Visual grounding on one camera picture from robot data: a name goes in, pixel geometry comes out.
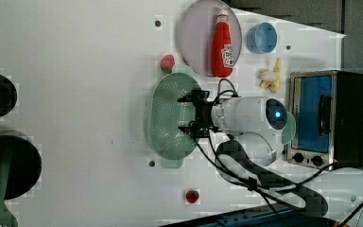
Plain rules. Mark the small red toy strawberry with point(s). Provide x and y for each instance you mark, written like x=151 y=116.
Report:
x=192 y=196

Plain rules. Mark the grey round plate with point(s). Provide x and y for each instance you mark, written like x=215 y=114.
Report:
x=196 y=32

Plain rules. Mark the blue metal frame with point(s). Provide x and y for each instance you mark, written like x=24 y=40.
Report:
x=257 y=217

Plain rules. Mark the silver toaster oven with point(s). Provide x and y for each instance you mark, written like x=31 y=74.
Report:
x=328 y=109

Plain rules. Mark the pink toy strawberry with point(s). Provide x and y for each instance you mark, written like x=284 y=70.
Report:
x=167 y=64

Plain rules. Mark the peeled toy banana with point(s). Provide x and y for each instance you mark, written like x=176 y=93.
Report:
x=271 y=79

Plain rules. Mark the green plastic strainer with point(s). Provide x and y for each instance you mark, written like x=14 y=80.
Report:
x=165 y=116

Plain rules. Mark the large black pan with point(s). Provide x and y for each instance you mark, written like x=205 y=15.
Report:
x=25 y=165

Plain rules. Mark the green plastic spatula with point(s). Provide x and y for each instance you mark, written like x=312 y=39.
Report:
x=7 y=219

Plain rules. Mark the red ketchup bottle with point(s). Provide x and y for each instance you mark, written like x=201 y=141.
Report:
x=222 y=59

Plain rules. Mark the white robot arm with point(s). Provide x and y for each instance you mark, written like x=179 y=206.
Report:
x=335 y=191

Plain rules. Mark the blue plastic bowl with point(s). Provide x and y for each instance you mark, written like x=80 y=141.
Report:
x=262 y=38

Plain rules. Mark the green plastic mug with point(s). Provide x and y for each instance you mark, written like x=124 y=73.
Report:
x=289 y=130

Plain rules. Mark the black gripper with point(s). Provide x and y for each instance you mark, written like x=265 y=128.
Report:
x=203 y=123

